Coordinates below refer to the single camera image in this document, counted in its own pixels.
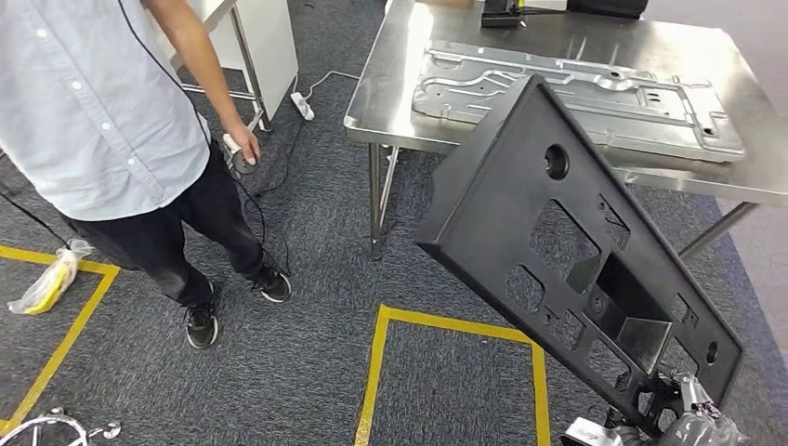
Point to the person's left hand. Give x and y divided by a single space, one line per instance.
246 141

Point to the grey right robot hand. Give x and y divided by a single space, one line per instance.
702 431

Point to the grey handheld controller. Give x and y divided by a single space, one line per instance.
240 165

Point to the black plastic plate bracket part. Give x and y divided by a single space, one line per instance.
480 203

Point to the person's left forearm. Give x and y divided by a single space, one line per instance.
197 61

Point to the stainless steel workbench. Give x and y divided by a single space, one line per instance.
394 92

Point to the white power strip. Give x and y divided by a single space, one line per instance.
302 106

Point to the stainless steel side table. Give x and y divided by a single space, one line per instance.
249 68

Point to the white cabinet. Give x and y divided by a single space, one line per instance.
271 49

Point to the person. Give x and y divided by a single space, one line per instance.
92 123

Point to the stamped silver metal panel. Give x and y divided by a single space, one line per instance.
468 86

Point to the yellow floor tape square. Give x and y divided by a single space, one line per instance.
61 344

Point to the black remote with antennas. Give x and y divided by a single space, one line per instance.
499 12

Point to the black round stool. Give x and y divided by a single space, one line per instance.
55 425

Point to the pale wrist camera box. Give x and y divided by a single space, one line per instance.
588 434

